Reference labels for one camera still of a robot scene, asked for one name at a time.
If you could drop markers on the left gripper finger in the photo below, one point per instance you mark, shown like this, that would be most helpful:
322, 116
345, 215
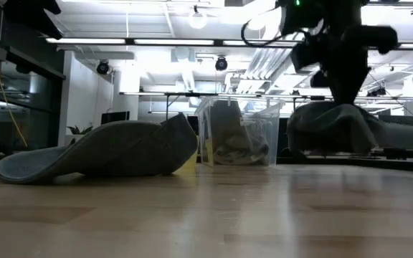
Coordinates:
31, 18
47, 6

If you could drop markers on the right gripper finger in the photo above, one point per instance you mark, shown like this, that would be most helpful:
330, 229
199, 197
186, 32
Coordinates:
353, 86
335, 86

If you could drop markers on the blue-grey baseball cap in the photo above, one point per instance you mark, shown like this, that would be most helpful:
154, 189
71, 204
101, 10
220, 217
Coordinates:
120, 150
328, 129

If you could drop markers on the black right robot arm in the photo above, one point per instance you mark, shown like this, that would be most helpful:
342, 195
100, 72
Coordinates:
346, 10

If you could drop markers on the black ceiling spot lamp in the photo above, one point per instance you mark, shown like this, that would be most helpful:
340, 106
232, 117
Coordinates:
221, 63
376, 92
102, 67

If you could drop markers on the long ceiling light bar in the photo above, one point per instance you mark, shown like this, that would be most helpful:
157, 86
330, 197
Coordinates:
156, 94
84, 41

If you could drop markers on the black computer monitor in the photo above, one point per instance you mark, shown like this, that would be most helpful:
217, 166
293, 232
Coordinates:
400, 119
115, 116

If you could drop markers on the clear plastic bin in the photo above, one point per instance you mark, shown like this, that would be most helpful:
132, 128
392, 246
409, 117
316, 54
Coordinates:
276, 118

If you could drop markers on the small green plant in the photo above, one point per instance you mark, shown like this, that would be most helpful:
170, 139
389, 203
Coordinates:
79, 130

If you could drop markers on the round white ceiling lamp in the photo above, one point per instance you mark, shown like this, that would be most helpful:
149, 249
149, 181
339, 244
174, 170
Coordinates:
197, 27

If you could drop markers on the yellow plastic bin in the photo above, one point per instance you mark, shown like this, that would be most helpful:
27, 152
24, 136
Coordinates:
190, 166

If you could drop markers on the black aluminium table frame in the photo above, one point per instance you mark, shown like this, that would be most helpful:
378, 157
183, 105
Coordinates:
371, 165

